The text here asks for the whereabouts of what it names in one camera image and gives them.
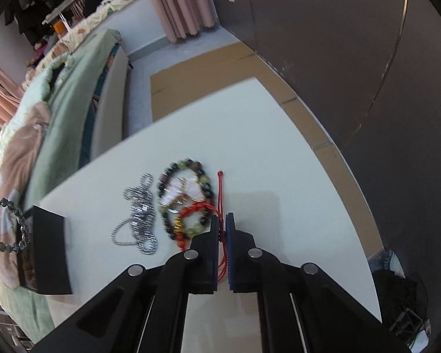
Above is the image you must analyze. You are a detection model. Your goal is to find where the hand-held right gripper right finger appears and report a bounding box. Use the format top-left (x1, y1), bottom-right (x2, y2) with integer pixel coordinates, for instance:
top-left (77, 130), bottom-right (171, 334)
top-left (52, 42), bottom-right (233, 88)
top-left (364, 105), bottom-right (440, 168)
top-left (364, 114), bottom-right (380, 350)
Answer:
top-left (225, 212), bottom-right (412, 353)

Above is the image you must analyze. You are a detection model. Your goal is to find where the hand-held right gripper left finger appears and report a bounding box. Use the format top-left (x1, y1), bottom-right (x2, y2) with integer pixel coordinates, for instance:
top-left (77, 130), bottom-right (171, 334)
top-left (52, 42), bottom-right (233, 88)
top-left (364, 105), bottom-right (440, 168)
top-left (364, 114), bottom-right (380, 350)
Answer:
top-left (33, 215), bottom-right (221, 353)

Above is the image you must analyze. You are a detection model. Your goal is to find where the red cord bracelet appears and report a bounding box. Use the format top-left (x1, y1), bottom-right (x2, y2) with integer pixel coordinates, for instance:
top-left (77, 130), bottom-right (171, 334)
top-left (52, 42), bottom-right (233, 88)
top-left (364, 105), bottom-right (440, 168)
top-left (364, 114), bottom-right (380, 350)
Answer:
top-left (174, 170), bottom-right (231, 290)

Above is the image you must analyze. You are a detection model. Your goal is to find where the black jewelry box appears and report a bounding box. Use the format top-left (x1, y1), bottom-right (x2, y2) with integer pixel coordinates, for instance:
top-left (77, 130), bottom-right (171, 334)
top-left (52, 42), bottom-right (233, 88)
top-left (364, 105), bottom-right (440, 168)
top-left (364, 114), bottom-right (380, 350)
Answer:
top-left (16, 205), bottom-right (73, 295)

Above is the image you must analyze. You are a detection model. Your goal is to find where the dark bead bracelet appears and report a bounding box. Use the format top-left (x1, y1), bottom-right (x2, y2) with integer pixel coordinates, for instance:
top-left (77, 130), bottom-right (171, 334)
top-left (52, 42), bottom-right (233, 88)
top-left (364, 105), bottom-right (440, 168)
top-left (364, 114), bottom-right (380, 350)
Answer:
top-left (0, 198), bottom-right (31, 254)

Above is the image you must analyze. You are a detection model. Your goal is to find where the white gold butterfly pendant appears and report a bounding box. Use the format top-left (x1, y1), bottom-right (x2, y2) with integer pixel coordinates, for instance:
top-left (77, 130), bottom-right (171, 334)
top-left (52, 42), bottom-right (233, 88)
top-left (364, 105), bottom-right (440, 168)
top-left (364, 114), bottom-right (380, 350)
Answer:
top-left (159, 176), bottom-right (204, 214)

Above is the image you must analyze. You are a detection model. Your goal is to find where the cardboard floor sheet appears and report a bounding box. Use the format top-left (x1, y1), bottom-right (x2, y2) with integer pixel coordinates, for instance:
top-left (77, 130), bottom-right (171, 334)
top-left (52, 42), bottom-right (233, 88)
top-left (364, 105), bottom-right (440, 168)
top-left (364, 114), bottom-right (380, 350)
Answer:
top-left (150, 41), bottom-right (383, 256)

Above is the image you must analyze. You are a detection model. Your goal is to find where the green quilted bed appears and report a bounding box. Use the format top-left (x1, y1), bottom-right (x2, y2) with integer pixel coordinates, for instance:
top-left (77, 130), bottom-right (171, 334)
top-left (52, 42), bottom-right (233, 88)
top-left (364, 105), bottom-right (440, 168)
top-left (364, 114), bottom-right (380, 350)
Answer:
top-left (0, 29), bottom-right (130, 343)

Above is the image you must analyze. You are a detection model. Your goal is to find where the pink curtain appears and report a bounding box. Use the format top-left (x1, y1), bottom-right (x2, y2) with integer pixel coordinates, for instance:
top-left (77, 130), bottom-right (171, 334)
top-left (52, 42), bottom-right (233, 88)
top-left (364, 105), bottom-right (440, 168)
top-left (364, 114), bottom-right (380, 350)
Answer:
top-left (139, 0), bottom-right (220, 44)

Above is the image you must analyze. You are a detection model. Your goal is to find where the floral patterned blanket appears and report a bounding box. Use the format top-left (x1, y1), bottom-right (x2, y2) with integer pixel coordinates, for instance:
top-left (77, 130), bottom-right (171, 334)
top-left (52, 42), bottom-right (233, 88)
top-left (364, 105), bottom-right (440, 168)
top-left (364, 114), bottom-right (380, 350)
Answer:
top-left (22, 0), bottom-right (149, 89)

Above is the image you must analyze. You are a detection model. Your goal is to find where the dark clothes pile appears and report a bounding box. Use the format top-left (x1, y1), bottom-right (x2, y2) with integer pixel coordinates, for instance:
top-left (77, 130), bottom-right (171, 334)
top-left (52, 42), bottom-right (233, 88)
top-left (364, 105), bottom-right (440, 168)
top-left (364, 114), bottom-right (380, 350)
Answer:
top-left (4, 0), bottom-right (65, 46)

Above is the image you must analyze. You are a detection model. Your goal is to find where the multicolour stone bead bracelet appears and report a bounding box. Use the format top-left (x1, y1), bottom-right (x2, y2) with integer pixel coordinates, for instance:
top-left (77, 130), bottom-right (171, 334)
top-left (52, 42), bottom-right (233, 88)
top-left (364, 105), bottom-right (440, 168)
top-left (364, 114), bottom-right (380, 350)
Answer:
top-left (156, 159), bottom-right (217, 240)

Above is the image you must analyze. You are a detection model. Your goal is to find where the silver chain necklace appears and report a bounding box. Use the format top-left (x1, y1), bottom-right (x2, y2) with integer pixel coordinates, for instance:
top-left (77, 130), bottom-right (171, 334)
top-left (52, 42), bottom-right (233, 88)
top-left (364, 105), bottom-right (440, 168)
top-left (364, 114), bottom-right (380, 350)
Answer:
top-left (112, 173), bottom-right (158, 255)

